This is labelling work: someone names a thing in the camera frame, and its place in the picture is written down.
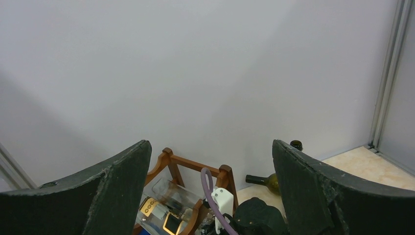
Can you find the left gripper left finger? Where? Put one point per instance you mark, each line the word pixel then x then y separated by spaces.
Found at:
pixel 102 199

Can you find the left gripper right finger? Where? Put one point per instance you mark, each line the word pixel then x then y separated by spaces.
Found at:
pixel 320 199

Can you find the clear bottle black cap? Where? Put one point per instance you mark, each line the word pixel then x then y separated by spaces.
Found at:
pixel 159 219

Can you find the dark wine bottle grey label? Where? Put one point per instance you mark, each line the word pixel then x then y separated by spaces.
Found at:
pixel 297 144

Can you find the clear glass bottle back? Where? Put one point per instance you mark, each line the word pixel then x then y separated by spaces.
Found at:
pixel 179 200

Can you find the brown wooden wine rack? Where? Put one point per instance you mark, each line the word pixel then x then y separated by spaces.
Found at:
pixel 202 217

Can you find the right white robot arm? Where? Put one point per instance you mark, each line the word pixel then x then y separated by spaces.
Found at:
pixel 252 217

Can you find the lying green wine bottle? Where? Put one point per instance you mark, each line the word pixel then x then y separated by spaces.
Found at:
pixel 270 182

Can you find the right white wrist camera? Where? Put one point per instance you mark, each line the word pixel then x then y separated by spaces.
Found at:
pixel 224 202

